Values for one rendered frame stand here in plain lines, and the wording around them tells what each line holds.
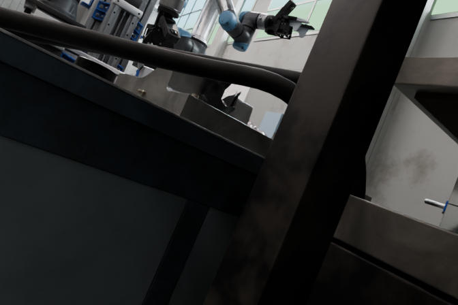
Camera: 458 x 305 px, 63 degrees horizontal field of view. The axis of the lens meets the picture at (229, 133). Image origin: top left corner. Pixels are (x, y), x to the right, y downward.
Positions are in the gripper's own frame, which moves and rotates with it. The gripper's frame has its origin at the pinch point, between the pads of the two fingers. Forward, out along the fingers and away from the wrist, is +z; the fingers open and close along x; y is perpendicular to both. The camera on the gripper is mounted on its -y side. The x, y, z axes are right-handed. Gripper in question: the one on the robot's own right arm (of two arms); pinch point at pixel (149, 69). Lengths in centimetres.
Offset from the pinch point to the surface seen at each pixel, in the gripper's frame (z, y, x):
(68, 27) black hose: -4, -56, 34
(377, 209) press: 3, -91, 1
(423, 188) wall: 12, 28, -245
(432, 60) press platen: -20, -81, -12
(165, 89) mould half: 1.7, -36.1, 8.1
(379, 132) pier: -17, 83, -245
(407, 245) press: 5, -97, 2
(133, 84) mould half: 4.8, -14.9, 8.4
